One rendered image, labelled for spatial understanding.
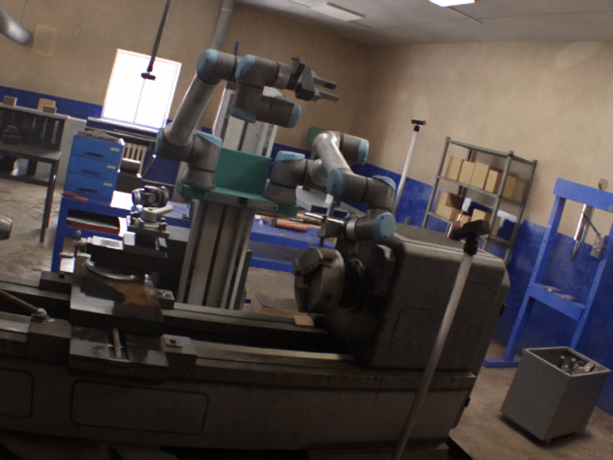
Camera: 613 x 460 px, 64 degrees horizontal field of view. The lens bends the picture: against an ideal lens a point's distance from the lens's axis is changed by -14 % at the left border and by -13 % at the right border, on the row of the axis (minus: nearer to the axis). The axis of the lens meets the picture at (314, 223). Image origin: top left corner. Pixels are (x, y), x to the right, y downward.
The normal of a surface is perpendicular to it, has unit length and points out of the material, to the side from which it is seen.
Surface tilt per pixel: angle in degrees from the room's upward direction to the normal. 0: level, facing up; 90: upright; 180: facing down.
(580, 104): 90
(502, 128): 90
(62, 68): 90
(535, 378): 90
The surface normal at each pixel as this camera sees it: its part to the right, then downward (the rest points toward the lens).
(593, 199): -0.89, -0.17
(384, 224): 0.60, 0.00
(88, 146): 0.37, 0.25
